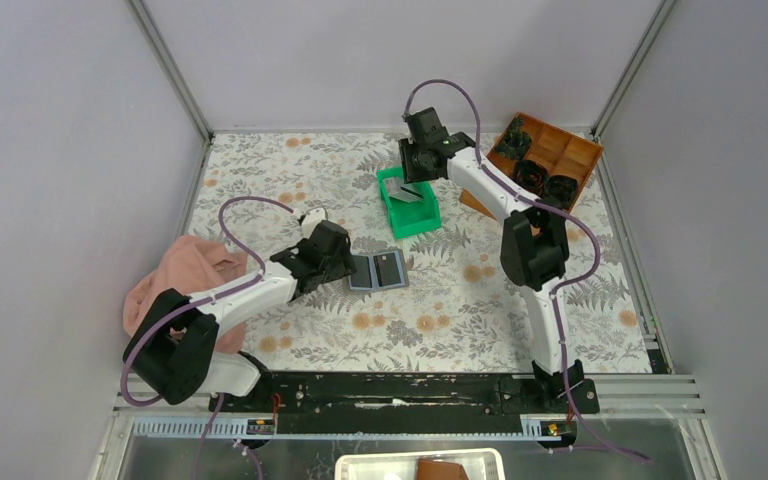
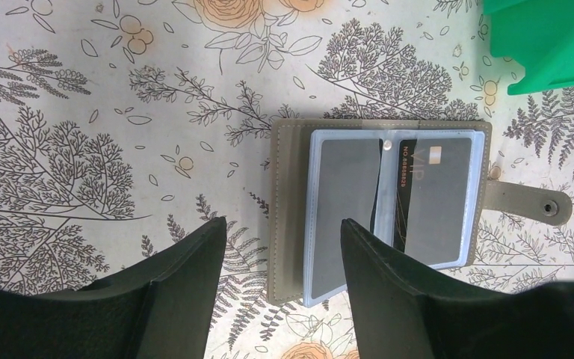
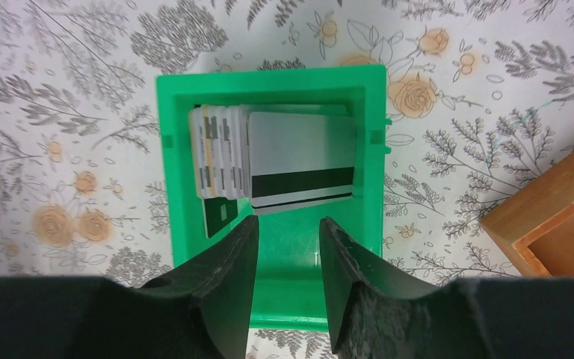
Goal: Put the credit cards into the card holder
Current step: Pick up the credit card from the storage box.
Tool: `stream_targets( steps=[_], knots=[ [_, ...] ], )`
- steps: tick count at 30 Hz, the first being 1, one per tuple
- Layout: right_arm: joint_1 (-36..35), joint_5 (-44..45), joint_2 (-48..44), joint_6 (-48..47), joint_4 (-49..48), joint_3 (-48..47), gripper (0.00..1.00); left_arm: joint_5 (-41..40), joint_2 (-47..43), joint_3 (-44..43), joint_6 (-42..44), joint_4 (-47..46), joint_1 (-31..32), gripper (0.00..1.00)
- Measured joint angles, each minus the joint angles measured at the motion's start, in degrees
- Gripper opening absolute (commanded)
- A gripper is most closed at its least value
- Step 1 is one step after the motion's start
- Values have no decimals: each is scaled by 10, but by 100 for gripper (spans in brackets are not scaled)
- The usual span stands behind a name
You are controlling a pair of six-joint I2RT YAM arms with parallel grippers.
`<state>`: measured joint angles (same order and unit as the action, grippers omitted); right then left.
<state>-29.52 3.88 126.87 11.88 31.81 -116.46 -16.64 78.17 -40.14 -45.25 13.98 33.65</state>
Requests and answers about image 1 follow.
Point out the grey blue card holder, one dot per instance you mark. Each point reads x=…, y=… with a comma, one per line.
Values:
x=378, y=272

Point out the pink cloth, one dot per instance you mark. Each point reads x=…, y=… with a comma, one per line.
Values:
x=190, y=265

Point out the black rosette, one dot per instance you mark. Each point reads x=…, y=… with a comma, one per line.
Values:
x=563, y=189
x=530, y=176

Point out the white plastic basket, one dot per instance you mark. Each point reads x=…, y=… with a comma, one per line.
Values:
x=479, y=463

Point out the green plastic bin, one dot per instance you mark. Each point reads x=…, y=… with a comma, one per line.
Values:
x=409, y=219

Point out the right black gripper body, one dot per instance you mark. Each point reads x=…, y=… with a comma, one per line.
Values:
x=413, y=167

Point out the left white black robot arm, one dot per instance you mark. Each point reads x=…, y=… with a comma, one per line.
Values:
x=174, y=349

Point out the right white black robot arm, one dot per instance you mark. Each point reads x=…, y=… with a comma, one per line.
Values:
x=534, y=247

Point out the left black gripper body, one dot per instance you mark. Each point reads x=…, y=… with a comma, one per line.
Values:
x=341, y=267

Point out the black mounting base plate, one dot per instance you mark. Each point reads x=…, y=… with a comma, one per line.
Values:
x=387, y=399

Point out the black rosette middle left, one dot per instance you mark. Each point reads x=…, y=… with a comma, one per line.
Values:
x=530, y=176

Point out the grey credit cards stack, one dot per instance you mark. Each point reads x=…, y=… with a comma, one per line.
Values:
x=398, y=190

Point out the aluminium rail frame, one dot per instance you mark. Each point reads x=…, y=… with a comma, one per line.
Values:
x=599, y=398

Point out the brown object in basket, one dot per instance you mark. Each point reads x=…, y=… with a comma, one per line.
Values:
x=430, y=469

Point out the brown wooden compartment tray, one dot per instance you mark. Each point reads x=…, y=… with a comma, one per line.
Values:
x=559, y=151

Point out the dark green rosette top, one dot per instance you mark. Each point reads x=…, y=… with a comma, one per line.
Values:
x=515, y=143

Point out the black rosette middle right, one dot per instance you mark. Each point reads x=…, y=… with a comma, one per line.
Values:
x=563, y=189

